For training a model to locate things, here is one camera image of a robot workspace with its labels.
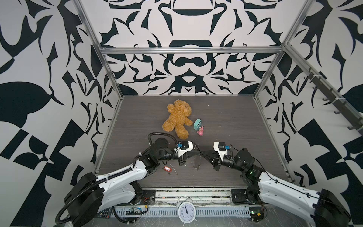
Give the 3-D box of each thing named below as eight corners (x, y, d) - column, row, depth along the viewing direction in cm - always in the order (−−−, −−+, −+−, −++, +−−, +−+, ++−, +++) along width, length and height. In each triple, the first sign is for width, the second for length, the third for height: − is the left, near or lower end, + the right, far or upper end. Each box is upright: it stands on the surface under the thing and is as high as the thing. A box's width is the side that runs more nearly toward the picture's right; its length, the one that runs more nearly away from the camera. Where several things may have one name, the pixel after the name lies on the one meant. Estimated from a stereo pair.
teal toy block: (192, 127, 101) (192, 124, 98) (197, 121, 105) (197, 118, 102) (197, 130, 100) (198, 127, 97) (202, 123, 104) (202, 120, 100)
